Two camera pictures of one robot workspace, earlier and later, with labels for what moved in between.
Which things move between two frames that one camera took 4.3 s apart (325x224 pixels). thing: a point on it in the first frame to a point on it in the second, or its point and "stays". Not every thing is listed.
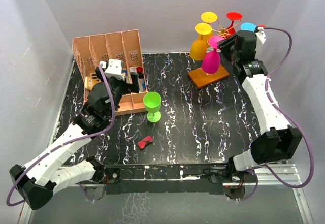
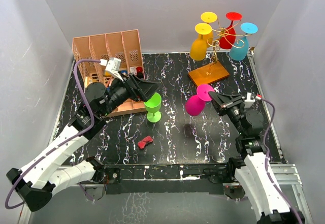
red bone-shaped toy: x=146 y=140 stays
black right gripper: x=224 y=45 to x=225 y=100
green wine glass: x=152 y=101 stays
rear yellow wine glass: x=208 y=17 stays
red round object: x=139 y=69 stays
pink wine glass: x=211 y=60 to x=195 y=104
